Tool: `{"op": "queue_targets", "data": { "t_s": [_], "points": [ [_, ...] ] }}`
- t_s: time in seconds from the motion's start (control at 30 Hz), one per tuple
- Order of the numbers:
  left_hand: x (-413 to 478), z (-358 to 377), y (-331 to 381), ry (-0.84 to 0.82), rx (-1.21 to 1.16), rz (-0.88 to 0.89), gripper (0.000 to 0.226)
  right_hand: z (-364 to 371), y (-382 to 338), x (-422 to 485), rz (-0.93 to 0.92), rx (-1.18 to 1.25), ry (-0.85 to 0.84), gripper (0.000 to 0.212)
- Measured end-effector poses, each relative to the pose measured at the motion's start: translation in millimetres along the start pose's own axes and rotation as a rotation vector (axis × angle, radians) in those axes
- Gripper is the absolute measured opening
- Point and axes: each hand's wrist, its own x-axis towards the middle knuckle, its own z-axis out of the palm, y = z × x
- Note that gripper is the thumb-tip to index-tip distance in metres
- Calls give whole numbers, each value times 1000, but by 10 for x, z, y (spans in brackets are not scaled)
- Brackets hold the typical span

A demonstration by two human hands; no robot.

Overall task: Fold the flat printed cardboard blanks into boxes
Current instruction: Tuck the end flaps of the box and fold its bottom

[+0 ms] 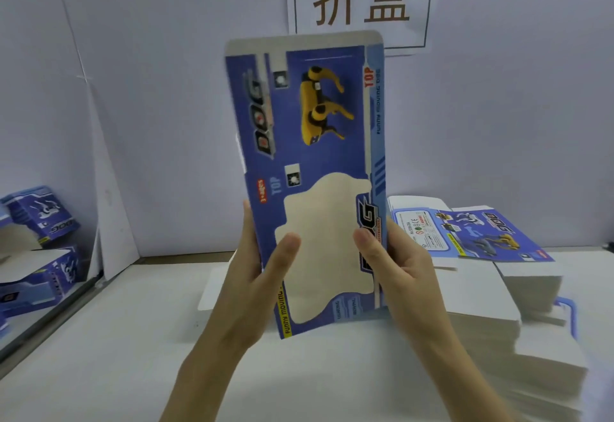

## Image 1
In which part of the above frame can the person's right hand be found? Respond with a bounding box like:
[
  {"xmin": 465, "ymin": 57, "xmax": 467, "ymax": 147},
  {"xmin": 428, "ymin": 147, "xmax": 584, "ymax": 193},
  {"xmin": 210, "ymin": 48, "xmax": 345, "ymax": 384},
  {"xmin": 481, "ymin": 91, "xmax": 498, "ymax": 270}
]
[{"xmin": 352, "ymin": 221, "xmax": 454, "ymax": 348}]

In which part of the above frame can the person's left hand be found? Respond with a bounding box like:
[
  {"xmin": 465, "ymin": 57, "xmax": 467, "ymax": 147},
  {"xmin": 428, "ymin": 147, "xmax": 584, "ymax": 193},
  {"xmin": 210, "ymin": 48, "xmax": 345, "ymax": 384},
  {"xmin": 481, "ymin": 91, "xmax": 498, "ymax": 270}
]
[{"xmin": 204, "ymin": 201, "xmax": 303, "ymax": 353}]

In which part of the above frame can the blue dog-print cardboard box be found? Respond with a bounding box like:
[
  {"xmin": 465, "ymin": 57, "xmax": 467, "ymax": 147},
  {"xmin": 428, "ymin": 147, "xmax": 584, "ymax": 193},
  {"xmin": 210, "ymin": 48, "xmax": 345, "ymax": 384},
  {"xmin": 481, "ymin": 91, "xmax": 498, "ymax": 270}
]
[{"xmin": 224, "ymin": 31, "xmax": 389, "ymax": 340}]

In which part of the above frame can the pile of blue boxes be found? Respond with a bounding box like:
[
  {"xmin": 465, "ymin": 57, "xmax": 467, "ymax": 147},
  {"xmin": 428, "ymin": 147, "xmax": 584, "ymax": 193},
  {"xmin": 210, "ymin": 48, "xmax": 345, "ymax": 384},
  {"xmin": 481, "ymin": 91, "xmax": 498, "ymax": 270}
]
[{"xmin": 0, "ymin": 185, "xmax": 83, "ymax": 336}]

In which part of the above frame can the person's left forearm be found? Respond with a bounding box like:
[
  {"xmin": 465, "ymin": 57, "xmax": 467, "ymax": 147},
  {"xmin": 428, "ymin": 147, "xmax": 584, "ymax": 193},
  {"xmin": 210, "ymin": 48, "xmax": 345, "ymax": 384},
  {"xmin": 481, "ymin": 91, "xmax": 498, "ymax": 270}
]
[{"xmin": 160, "ymin": 329, "xmax": 253, "ymax": 422}]

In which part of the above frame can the person's right forearm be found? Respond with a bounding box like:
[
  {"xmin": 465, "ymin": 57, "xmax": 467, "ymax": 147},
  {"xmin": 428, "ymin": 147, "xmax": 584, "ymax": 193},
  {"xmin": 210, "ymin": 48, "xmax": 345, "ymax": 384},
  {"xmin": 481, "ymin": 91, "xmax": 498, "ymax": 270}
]
[{"xmin": 413, "ymin": 321, "xmax": 516, "ymax": 422}]

